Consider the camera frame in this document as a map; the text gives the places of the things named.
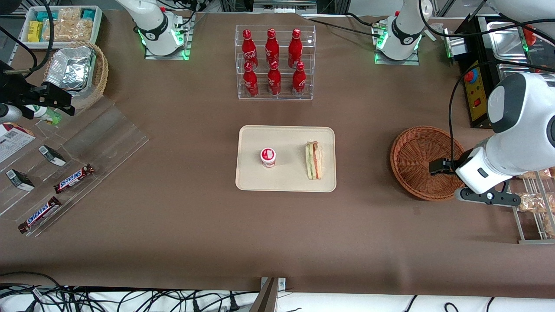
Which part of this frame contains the white brown carton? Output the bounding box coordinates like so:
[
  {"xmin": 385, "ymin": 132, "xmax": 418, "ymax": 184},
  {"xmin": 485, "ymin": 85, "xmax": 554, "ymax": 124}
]
[{"xmin": 0, "ymin": 123, "xmax": 36, "ymax": 163}]

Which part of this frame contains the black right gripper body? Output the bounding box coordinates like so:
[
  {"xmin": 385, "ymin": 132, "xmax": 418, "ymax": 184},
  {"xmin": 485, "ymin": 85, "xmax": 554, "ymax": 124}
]
[{"xmin": 0, "ymin": 61, "xmax": 34, "ymax": 118}]

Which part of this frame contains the red cola bottle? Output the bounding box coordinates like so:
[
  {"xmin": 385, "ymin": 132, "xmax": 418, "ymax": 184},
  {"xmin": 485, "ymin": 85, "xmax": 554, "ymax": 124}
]
[
  {"xmin": 265, "ymin": 29, "xmax": 280, "ymax": 65},
  {"xmin": 292, "ymin": 62, "xmax": 307, "ymax": 97},
  {"xmin": 268, "ymin": 61, "xmax": 281, "ymax": 96},
  {"xmin": 243, "ymin": 62, "xmax": 259, "ymax": 97},
  {"xmin": 288, "ymin": 29, "xmax": 303, "ymax": 68},
  {"xmin": 242, "ymin": 29, "xmax": 258, "ymax": 70}
]

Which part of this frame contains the green white bottle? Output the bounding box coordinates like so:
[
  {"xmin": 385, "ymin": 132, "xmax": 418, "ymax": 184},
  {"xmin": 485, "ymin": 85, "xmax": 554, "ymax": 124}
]
[{"xmin": 26, "ymin": 105, "xmax": 62, "ymax": 125}]

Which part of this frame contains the black yellow control box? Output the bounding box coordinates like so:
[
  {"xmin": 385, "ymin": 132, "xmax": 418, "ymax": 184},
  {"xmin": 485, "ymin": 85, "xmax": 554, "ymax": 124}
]
[{"xmin": 455, "ymin": 15, "xmax": 538, "ymax": 128}]

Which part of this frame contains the triangle sandwich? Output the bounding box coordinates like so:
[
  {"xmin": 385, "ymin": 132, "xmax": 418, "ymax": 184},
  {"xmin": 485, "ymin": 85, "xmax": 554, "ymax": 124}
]
[{"xmin": 305, "ymin": 141, "xmax": 323, "ymax": 180}]

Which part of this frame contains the white plastic bin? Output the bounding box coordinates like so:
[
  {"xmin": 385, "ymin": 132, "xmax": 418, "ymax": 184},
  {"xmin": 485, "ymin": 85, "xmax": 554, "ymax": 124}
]
[{"xmin": 20, "ymin": 6, "xmax": 104, "ymax": 44}]

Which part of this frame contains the snickers chocolate bar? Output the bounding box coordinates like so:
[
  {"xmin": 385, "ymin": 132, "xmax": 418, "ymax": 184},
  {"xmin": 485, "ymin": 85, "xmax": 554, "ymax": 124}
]
[
  {"xmin": 53, "ymin": 164, "xmax": 95, "ymax": 194},
  {"xmin": 18, "ymin": 196, "xmax": 62, "ymax": 234}
]

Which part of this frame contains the clear acrylic bottle rack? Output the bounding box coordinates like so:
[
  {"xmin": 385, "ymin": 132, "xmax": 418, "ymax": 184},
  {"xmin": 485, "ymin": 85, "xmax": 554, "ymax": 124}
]
[{"xmin": 235, "ymin": 25, "xmax": 316, "ymax": 101}]

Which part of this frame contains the clear acrylic display stand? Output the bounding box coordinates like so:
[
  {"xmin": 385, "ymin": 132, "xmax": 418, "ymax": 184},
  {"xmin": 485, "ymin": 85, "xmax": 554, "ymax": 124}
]
[{"xmin": 0, "ymin": 95, "xmax": 150, "ymax": 238}]

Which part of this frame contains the brown wicker basket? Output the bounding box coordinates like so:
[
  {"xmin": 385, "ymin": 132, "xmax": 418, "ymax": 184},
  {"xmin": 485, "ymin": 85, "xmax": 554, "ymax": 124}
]
[{"xmin": 390, "ymin": 126, "xmax": 470, "ymax": 201}]

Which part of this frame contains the steel pan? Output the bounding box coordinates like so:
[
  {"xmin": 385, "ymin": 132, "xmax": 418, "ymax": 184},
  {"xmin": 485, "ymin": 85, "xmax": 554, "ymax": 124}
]
[
  {"xmin": 486, "ymin": 21, "xmax": 529, "ymax": 62},
  {"xmin": 496, "ymin": 63, "xmax": 534, "ymax": 83}
]

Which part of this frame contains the brown table cover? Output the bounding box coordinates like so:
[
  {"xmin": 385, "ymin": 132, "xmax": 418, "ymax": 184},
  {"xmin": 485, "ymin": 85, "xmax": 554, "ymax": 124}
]
[{"xmin": 0, "ymin": 9, "xmax": 555, "ymax": 299}]

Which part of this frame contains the small black white box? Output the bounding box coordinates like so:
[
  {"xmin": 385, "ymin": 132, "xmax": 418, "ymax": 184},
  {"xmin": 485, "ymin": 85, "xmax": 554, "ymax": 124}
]
[
  {"xmin": 5, "ymin": 169, "xmax": 35, "ymax": 192},
  {"xmin": 38, "ymin": 145, "xmax": 67, "ymax": 167}
]

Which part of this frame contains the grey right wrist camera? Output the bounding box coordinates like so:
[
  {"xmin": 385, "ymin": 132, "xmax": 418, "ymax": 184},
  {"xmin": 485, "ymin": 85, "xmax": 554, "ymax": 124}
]
[{"xmin": 0, "ymin": 103, "xmax": 23, "ymax": 124}]

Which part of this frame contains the aluminium foil container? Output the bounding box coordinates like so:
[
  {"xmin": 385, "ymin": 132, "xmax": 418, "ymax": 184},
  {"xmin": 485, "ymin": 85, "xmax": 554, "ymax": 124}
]
[{"xmin": 46, "ymin": 45, "xmax": 97, "ymax": 91}]

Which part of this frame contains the beige plastic tray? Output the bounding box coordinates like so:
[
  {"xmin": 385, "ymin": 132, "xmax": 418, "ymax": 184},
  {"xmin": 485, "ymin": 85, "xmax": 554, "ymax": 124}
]
[{"xmin": 235, "ymin": 125, "xmax": 337, "ymax": 192}]

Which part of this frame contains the grey metal wire rack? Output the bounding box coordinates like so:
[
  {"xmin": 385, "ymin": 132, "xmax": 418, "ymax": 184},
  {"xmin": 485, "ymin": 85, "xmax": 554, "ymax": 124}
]
[{"xmin": 512, "ymin": 169, "xmax": 555, "ymax": 244}]

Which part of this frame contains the silver metal bracket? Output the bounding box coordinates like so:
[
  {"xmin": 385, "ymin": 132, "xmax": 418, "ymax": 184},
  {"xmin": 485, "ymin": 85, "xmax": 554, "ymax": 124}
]
[{"xmin": 442, "ymin": 28, "xmax": 467, "ymax": 59}]

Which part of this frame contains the grey metal post bracket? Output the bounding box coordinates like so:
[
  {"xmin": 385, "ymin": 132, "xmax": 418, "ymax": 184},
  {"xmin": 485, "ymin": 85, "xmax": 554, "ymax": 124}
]
[{"xmin": 251, "ymin": 277, "xmax": 287, "ymax": 312}]

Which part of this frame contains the light wicker basket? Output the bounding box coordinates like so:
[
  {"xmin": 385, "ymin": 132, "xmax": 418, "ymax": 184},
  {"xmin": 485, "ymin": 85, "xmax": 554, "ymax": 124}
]
[{"xmin": 43, "ymin": 41, "xmax": 109, "ymax": 111}]

